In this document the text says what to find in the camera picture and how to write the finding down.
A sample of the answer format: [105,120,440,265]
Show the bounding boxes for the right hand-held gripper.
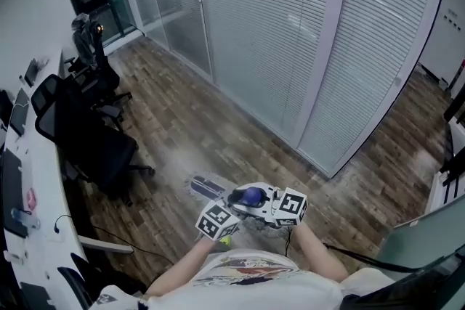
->
[227,182,309,229]

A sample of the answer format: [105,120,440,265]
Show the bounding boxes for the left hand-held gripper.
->
[194,200,241,242]

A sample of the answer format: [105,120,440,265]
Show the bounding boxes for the blue mop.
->
[184,173,290,239]

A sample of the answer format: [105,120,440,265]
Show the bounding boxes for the person's right forearm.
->
[290,227,349,282]

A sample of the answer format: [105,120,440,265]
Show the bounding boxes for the person's left forearm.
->
[145,239,215,297]

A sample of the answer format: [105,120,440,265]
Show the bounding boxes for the white printed t-shirt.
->
[94,248,397,310]

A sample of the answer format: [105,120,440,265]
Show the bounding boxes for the white desk foot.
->
[78,234,134,254]

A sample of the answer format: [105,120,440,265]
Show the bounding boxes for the black mesh office chair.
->
[31,74,155,206]

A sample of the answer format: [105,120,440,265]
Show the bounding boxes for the white venetian blinds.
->
[125,0,448,177]

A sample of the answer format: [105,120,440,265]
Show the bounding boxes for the grey-green partition panel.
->
[373,192,465,272]

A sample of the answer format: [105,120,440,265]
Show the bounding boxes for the black headrest office chair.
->
[64,20,134,130]

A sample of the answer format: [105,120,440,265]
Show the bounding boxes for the long white desk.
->
[0,46,92,310]

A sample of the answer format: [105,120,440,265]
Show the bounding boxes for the pink sticker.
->
[25,187,39,211]

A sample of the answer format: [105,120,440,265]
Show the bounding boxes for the clear water bottle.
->
[10,207,41,229]

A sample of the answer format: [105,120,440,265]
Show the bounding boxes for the black computer monitor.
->
[341,252,465,310]

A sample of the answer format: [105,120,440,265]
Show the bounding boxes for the black flat device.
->
[20,281,57,310]

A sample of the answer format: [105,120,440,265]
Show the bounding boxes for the black flat laptop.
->
[0,150,29,239]

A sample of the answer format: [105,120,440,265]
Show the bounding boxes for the dark open laptop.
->
[9,86,32,137]

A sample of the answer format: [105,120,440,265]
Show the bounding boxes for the grey jacket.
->
[70,12,100,66]

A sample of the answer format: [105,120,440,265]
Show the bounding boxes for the small dark monitor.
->
[23,57,40,88]

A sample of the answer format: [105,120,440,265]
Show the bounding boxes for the black strap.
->
[326,245,419,273]

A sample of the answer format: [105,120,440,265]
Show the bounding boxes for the black earphone cable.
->
[53,214,73,234]

